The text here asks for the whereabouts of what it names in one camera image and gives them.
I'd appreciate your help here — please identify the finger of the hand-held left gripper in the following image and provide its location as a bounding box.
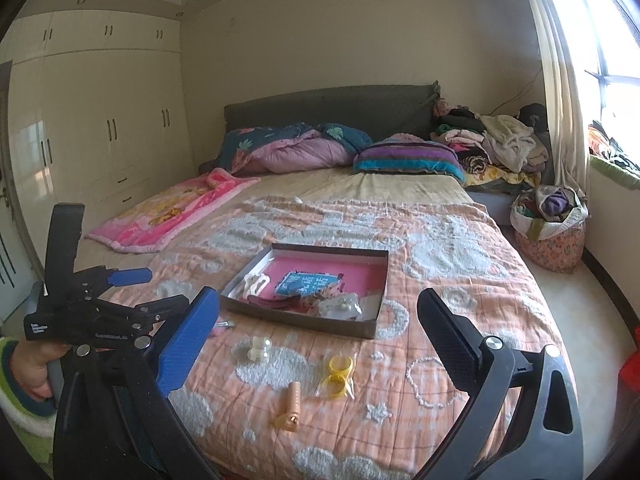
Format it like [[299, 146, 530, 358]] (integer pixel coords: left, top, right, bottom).
[[100, 294, 190, 336], [92, 266, 153, 288]]

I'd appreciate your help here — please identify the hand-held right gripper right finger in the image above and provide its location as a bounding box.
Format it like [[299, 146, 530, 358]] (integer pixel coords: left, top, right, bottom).
[[416, 287, 585, 480]]

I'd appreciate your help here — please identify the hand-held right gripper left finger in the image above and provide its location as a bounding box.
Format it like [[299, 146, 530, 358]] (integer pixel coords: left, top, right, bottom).
[[52, 286, 236, 480]]

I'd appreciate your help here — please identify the clear yellow claw clip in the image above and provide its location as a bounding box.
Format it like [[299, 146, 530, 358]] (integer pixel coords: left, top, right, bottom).
[[232, 335, 281, 366]]

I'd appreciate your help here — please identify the cream hair clip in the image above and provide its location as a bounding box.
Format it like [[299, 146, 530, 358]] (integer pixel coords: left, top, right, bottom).
[[242, 272, 271, 297]]

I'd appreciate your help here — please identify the clear pearl earring packet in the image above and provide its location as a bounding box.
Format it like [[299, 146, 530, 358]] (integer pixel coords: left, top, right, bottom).
[[315, 296, 363, 321]]

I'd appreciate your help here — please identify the yellow ring packet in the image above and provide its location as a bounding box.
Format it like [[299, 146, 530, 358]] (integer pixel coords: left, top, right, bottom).
[[315, 352, 357, 401]]

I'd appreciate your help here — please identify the orange hair clip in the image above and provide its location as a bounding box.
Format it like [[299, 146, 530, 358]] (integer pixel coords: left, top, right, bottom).
[[272, 381, 303, 431]]

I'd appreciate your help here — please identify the brown cardboard box pink lining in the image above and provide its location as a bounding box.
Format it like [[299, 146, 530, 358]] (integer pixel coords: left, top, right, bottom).
[[220, 242, 390, 340]]

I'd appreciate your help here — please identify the dotted bow hair clip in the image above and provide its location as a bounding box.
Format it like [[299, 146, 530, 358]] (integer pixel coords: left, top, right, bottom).
[[300, 284, 351, 311]]

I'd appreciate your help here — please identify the person's left forearm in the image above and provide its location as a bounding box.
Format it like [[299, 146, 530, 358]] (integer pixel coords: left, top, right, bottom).
[[0, 335, 68, 480]]

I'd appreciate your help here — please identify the person's left hand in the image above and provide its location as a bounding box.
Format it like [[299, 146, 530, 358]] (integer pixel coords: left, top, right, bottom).
[[10, 342, 61, 402]]

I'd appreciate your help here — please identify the pink cartoon blanket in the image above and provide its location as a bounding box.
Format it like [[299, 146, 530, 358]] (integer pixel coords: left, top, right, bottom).
[[85, 167, 261, 253]]

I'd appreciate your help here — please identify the white door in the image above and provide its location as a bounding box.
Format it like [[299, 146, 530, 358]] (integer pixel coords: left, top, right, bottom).
[[0, 62, 46, 321]]

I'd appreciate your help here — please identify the floral fabric bag of clothes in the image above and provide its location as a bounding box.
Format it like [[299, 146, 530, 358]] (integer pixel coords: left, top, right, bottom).
[[510, 184, 590, 275]]

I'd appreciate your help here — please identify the cream wardrobe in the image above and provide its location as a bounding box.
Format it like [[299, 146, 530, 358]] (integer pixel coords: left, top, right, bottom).
[[0, 7, 198, 281]]

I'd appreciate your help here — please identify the orange cloud quilt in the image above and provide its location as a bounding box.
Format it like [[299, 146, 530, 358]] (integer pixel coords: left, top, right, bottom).
[[145, 195, 578, 480]]

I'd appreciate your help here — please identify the red bag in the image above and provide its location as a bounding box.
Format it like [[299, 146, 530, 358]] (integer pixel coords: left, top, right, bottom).
[[618, 327, 640, 393]]

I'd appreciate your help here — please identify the beige bed sheet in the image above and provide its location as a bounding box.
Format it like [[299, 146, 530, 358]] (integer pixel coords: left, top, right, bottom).
[[82, 165, 468, 261]]

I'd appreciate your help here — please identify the striped pillow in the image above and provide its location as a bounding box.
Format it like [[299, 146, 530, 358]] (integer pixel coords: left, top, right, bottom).
[[352, 139, 466, 181]]

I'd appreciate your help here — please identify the pile of clothes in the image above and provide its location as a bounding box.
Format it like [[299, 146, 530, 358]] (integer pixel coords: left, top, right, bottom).
[[430, 97, 553, 186]]

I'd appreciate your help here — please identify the blue floral pink-lined duvet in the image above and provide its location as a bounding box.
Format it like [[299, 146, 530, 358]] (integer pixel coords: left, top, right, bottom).
[[215, 121, 373, 177]]

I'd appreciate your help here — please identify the green padded mat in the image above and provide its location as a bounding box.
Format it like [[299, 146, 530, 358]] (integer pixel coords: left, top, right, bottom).
[[589, 155, 640, 191]]

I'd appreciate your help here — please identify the colourful clothes heap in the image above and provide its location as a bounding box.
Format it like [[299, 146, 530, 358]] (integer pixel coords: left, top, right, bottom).
[[587, 120, 640, 171]]

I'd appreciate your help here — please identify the dark green headboard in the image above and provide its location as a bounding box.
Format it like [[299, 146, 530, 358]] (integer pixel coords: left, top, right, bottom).
[[223, 80, 442, 146]]

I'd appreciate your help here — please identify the white curtain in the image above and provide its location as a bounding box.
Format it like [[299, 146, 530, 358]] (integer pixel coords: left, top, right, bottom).
[[517, 0, 591, 201]]

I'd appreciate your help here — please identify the window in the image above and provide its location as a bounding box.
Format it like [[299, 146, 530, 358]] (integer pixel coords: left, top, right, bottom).
[[545, 0, 640, 161]]

